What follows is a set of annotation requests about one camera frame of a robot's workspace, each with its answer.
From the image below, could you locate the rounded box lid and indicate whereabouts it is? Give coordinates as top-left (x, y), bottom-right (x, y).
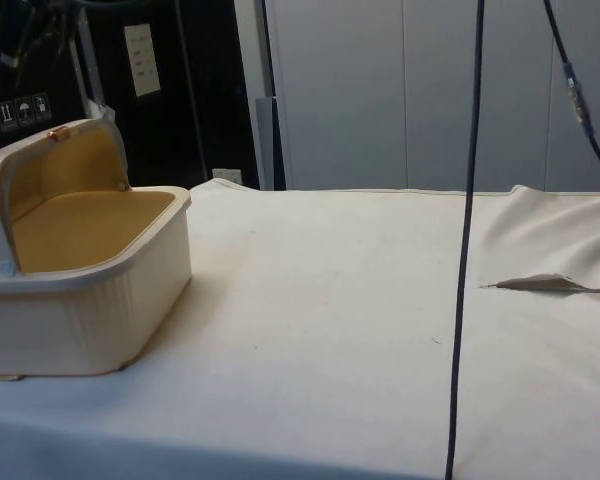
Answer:
top-left (0, 117), bottom-right (131, 277)

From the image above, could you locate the pale locker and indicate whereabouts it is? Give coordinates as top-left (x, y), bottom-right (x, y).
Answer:
top-left (402, 0), bottom-right (550, 192)
top-left (543, 0), bottom-right (600, 191)
top-left (234, 0), bottom-right (410, 192)

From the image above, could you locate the black cabinet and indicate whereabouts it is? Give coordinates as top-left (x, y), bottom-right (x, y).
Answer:
top-left (0, 0), bottom-right (261, 191)

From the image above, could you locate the cream box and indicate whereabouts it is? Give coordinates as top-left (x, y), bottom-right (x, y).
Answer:
top-left (0, 185), bottom-right (193, 382)

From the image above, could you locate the black cable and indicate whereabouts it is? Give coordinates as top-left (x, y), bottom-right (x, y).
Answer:
top-left (543, 0), bottom-right (600, 184)
top-left (444, 0), bottom-right (485, 480)

